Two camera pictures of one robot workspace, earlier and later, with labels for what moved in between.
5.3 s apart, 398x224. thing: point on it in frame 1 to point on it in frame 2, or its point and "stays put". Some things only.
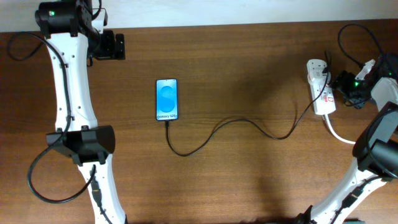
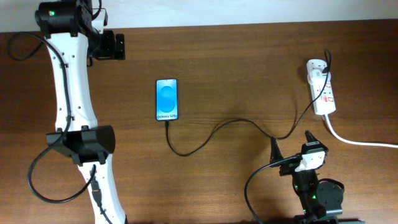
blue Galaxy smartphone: x=166 y=99 stays put
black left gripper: x=110 y=53 stays put
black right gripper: x=339 y=83 to x=290 y=167
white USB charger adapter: x=316 y=77 stays put
